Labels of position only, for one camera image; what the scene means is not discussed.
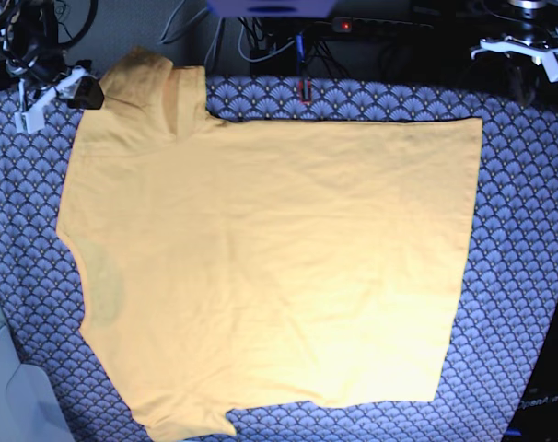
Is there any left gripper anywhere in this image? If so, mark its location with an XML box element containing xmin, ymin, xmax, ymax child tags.
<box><xmin>470</xmin><ymin>38</ymin><xmax>558</xmax><ymax>60</ymax></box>

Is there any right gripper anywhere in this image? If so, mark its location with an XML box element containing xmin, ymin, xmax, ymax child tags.
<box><xmin>6</xmin><ymin>45</ymin><xmax>104</xmax><ymax>110</ymax></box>

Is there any yellow T-shirt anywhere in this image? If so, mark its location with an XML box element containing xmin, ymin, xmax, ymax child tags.
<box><xmin>56</xmin><ymin>49</ymin><xmax>482</xmax><ymax>441</ymax></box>

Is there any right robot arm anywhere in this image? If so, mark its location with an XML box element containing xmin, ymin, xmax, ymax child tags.
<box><xmin>0</xmin><ymin>1</ymin><xmax>104</xmax><ymax>112</ymax></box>

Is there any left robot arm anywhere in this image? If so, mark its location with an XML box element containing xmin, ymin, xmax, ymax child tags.
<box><xmin>470</xmin><ymin>1</ymin><xmax>558</xmax><ymax>65</ymax></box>

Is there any blue box at top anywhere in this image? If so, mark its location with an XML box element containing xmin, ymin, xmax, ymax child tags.
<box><xmin>207</xmin><ymin>0</ymin><xmax>336</xmax><ymax>18</ymax></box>

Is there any blue fan-patterned tablecloth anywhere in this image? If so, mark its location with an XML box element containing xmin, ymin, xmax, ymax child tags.
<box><xmin>0</xmin><ymin>76</ymin><xmax>558</xmax><ymax>441</ymax></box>

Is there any red black table clamp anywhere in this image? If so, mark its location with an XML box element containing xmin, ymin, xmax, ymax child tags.
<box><xmin>298</xmin><ymin>78</ymin><xmax>312</xmax><ymax>104</ymax></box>

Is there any white plastic bin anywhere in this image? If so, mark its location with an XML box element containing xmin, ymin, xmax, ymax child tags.
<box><xmin>0</xmin><ymin>307</ymin><xmax>74</xmax><ymax>441</ymax></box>

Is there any black OpenArm labelled case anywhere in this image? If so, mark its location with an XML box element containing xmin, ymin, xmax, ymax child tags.
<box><xmin>503</xmin><ymin>303</ymin><xmax>558</xmax><ymax>441</ymax></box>

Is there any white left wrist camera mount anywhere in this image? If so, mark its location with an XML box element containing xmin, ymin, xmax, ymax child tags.
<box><xmin>470</xmin><ymin>35</ymin><xmax>558</xmax><ymax>85</ymax></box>

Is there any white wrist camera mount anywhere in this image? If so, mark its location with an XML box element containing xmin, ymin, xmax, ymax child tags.
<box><xmin>14</xmin><ymin>66</ymin><xmax>94</xmax><ymax>134</ymax></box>
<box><xmin>470</xmin><ymin>35</ymin><xmax>558</xmax><ymax>85</ymax></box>

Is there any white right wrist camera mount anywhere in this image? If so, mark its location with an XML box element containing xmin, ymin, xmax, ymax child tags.
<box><xmin>14</xmin><ymin>66</ymin><xmax>94</xmax><ymax>134</ymax></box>

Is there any white power strip red switch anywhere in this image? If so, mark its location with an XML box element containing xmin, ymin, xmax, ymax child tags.
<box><xmin>331</xmin><ymin>17</ymin><xmax>434</xmax><ymax>34</ymax></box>

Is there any black cable bundle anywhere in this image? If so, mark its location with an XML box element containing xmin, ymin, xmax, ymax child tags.
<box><xmin>158</xmin><ymin>8</ymin><xmax>446</xmax><ymax>79</ymax></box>

